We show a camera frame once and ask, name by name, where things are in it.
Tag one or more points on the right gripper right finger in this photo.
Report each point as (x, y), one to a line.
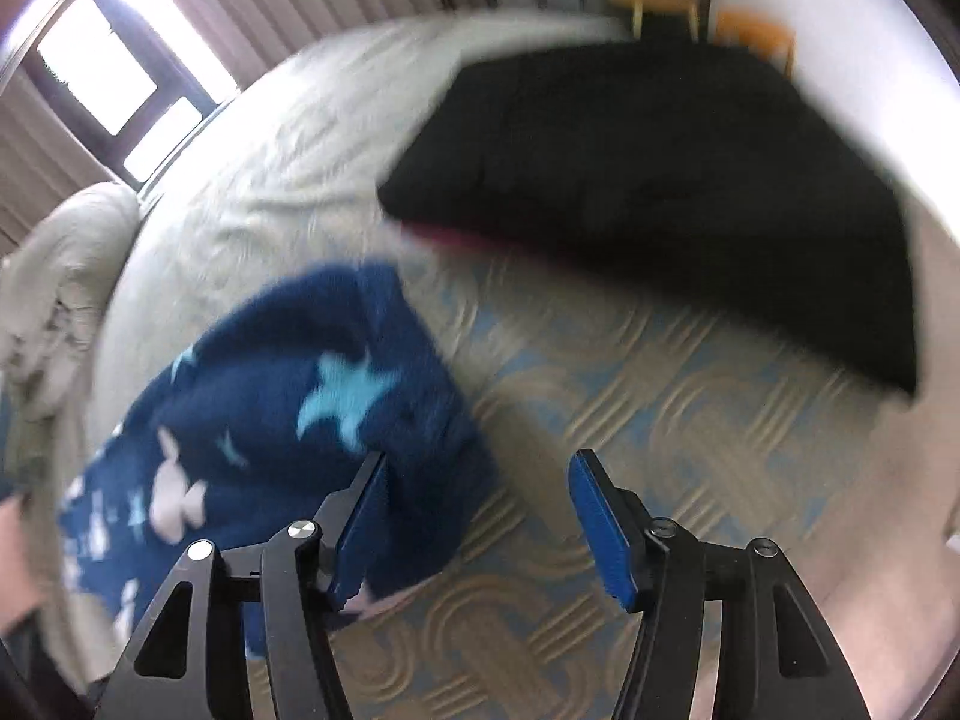
(614, 523)

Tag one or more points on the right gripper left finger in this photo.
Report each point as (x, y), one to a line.
(352, 524)

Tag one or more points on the navy star fleece pants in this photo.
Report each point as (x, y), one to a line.
(256, 423)

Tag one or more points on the person left hand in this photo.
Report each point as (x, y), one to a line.
(20, 593)

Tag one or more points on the patterned grey bedspread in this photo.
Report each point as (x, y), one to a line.
(733, 432)

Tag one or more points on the pink garment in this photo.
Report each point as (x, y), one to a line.
(453, 239)

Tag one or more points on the black folded garment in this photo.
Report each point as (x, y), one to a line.
(697, 168)

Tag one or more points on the folded grey duvet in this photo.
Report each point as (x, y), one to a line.
(55, 289)

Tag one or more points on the beige curtain left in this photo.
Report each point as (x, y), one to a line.
(41, 163)

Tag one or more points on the orange wooden stool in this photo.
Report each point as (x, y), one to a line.
(766, 39)

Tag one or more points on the dark framed window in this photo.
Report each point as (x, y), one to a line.
(130, 79)

